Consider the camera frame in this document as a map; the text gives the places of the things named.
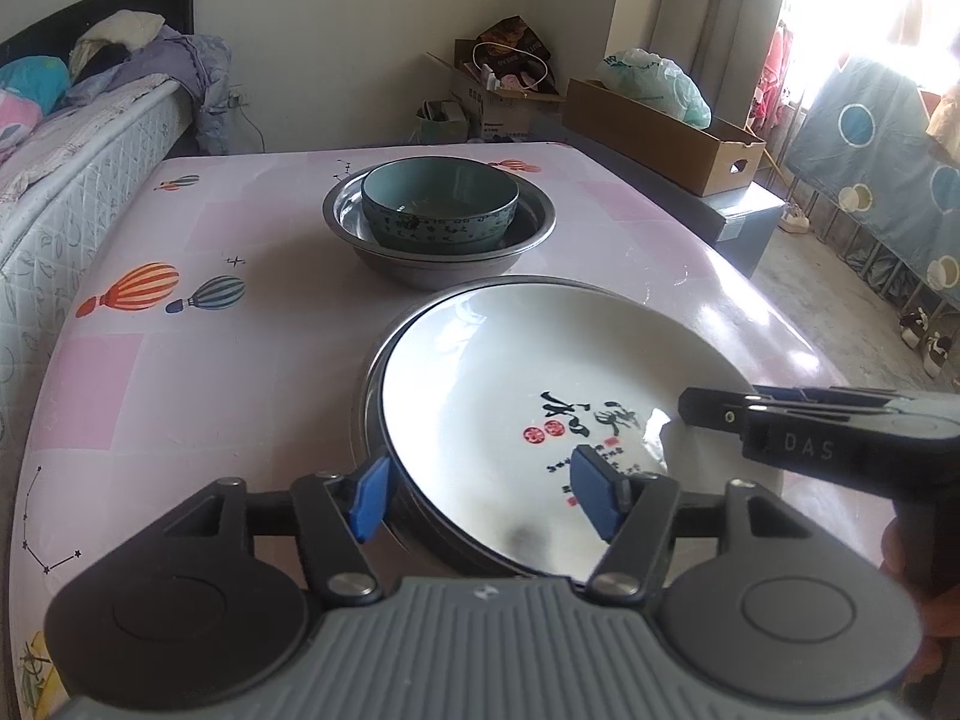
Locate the blue circle-printed hanging cloth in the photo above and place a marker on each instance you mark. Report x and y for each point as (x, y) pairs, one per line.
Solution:
(877, 142)

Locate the white quilted mattress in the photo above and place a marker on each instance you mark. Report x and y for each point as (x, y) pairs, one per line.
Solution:
(82, 187)

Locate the stainless steel bowl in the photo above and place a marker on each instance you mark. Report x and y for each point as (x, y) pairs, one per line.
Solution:
(435, 276)
(345, 214)

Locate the person's right hand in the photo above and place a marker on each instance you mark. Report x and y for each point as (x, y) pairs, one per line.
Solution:
(937, 622)

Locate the black and white shoe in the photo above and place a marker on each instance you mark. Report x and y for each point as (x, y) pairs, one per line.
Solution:
(915, 328)
(937, 355)

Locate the purple grey blanket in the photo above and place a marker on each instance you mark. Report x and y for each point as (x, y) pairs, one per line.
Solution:
(195, 75)

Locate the open cardboard carton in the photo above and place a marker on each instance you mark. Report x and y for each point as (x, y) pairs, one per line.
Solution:
(495, 116)

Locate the pink garment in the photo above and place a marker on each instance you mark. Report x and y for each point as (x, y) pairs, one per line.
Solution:
(15, 124)

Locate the pink printed tablecloth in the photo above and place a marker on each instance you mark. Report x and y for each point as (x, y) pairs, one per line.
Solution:
(225, 390)

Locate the white sneaker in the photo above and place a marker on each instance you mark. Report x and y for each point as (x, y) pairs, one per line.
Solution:
(795, 220)

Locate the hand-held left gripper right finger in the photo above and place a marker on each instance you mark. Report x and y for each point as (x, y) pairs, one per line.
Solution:
(596, 491)

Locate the teal printed pillow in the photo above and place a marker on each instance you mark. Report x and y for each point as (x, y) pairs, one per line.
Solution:
(34, 82)

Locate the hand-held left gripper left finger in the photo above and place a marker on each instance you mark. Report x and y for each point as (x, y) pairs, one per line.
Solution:
(369, 499)

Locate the wall socket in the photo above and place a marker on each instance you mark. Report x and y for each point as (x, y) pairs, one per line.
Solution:
(240, 97)

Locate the beige curtain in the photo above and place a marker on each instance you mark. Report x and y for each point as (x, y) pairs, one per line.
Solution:
(697, 0)

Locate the white cloth bundle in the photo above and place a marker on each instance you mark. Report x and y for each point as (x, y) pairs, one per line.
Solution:
(120, 30)

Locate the teal ceramic bowl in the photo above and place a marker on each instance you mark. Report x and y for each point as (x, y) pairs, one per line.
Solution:
(435, 229)

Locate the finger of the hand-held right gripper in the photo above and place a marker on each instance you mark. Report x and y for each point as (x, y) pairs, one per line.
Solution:
(712, 409)

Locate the large steel basin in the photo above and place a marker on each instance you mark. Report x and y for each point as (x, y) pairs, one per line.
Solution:
(360, 409)

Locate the pale green plastic bag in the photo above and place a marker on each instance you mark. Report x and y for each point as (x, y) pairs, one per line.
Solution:
(667, 86)

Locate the dark grey storage box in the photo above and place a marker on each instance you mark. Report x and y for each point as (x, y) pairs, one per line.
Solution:
(739, 229)

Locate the small grey carton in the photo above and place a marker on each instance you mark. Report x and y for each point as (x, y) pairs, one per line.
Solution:
(442, 120)

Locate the brown paper bag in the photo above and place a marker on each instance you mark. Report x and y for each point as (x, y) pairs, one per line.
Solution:
(517, 37)

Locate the beige hanging garment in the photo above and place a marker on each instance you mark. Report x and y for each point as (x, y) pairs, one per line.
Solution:
(945, 116)

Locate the white printed ceramic plate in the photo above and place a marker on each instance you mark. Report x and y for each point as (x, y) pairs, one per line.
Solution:
(487, 375)

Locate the long cardboard box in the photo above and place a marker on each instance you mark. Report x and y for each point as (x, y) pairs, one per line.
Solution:
(660, 142)

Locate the dark wooden headboard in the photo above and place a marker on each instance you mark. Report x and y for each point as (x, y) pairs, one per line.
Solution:
(97, 7)

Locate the pink hanging clothes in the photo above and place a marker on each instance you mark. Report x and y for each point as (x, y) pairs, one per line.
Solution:
(772, 75)

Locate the wooden stick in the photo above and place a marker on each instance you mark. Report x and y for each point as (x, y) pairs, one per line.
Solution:
(776, 169)

